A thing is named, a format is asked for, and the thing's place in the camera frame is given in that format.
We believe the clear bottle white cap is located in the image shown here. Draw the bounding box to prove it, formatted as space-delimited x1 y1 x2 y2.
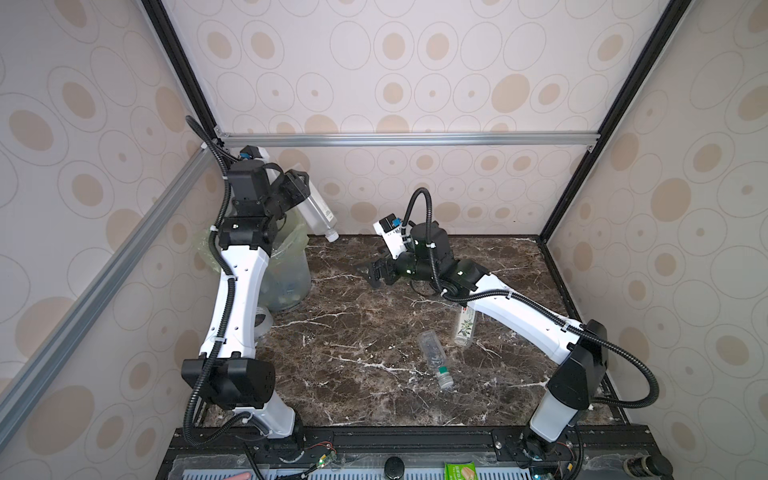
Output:
297 181 339 242

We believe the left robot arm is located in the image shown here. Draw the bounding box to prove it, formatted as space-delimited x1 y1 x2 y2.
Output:
181 159 309 447

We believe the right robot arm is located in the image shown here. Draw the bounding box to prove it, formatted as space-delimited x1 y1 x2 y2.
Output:
366 214 607 445

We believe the green plastic bin liner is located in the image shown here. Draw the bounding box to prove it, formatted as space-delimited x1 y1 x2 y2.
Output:
193 210 311 287

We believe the grey mesh waste bin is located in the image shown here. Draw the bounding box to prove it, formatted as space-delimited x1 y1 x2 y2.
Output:
259 210 311 313

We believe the clear bottle green neck band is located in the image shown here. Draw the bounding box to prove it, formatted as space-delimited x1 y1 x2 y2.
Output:
418 330 454 390

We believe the clear bottle green label grey cap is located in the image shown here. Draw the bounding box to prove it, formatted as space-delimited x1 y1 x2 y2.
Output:
454 307 476 347

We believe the black round knob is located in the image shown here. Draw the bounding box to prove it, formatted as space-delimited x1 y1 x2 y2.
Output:
383 456 406 480

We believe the green snack packet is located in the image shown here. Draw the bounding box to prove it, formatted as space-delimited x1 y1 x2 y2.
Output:
444 462 479 480

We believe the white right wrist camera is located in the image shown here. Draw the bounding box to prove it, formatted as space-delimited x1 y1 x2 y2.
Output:
373 213 406 260

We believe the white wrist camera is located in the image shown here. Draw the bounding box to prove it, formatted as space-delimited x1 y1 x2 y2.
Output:
373 213 406 260
233 145 272 173

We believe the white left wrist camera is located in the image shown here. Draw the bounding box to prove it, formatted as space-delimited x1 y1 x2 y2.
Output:
233 145 272 173

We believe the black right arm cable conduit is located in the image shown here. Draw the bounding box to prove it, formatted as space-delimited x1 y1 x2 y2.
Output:
401 187 661 410

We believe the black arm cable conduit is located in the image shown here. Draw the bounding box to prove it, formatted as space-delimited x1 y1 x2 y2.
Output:
181 115 283 448
401 187 661 410

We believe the aluminium frame rail back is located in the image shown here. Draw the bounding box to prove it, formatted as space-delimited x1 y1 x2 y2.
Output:
224 131 600 148

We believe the aluminium frame rail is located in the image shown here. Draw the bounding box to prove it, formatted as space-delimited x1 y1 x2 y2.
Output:
224 131 600 148
1 148 213 448

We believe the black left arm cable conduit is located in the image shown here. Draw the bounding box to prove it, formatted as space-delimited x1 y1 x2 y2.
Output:
181 115 283 448

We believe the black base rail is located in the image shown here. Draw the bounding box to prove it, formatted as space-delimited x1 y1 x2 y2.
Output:
157 424 674 479

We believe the aluminium frame rail left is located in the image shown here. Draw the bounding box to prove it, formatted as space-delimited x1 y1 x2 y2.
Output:
1 148 213 448

